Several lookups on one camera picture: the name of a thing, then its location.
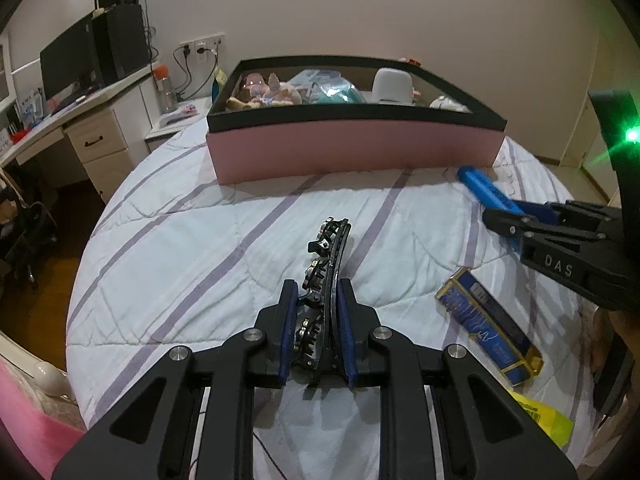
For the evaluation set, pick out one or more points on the cream curved bed frame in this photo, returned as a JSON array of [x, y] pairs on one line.
[[45, 375]]

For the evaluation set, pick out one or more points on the white striped quilt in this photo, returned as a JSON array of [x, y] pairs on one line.
[[200, 260]]

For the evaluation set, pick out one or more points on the black computer monitor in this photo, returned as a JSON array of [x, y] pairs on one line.
[[70, 60]]

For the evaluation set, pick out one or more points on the yellow snack bag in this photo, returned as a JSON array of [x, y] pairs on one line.
[[217, 85]]

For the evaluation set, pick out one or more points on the white desk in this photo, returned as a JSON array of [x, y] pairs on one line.
[[100, 145]]

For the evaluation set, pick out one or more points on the white rounded plastic item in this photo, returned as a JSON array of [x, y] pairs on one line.
[[450, 104]]

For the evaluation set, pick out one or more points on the yellow packet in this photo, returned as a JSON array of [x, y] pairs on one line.
[[545, 417]]

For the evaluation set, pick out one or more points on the white pink printed pouch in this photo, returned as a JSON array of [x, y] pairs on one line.
[[177, 115]]

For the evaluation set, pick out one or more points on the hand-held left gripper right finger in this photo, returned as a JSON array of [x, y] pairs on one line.
[[346, 330]]

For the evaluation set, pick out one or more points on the white round device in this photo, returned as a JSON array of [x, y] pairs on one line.
[[392, 85]]

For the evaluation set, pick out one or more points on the blue gold rectangular box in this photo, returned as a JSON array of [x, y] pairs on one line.
[[480, 320]]

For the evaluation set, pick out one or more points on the bottle with orange cap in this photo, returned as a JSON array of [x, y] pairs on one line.
[[165, 90]]

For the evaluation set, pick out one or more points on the white wall socket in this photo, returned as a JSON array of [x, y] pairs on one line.
[[205, 44]]

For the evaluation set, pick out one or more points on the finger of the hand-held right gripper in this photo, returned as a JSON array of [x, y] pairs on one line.
[[505, 222], [575, 211]]

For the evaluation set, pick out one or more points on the small doll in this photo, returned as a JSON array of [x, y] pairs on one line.
[[260, 90]]

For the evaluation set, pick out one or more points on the black office chair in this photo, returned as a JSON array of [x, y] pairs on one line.
[[30, 230]]

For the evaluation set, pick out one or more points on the blue tube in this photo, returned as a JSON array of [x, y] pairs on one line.
[[480, 182]]

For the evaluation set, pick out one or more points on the black computer tower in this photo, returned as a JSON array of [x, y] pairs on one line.
[[120, 42]]

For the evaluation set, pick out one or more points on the black hair clip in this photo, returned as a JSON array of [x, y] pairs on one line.
[[327, 255]]

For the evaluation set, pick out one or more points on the teal plastic item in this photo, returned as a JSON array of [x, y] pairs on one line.
[[345, 94]]

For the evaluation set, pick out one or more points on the pink storage box black rim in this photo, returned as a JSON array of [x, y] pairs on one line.
[[350, 145]]

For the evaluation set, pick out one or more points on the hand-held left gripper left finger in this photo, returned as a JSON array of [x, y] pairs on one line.
[[289, 330]]

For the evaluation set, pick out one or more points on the white bedside cabinet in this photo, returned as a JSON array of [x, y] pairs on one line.
[[165, 137]]

